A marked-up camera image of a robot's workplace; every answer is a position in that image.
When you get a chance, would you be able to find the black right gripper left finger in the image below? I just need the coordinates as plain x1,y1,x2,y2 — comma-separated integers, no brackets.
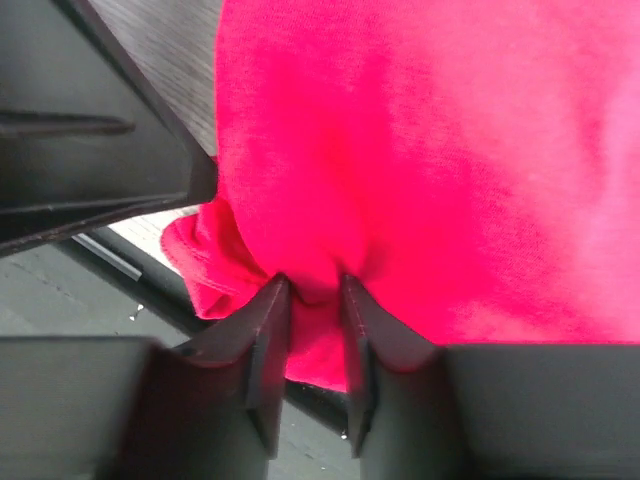
124,275,291,479

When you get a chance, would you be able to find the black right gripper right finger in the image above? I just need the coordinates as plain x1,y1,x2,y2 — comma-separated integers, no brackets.
340,275,480,479

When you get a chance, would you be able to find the magenta pink t shirt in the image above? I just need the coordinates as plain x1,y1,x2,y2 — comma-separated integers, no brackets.
161,1,639,391

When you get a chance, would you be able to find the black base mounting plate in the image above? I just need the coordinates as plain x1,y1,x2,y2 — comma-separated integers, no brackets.
0,229,361,480

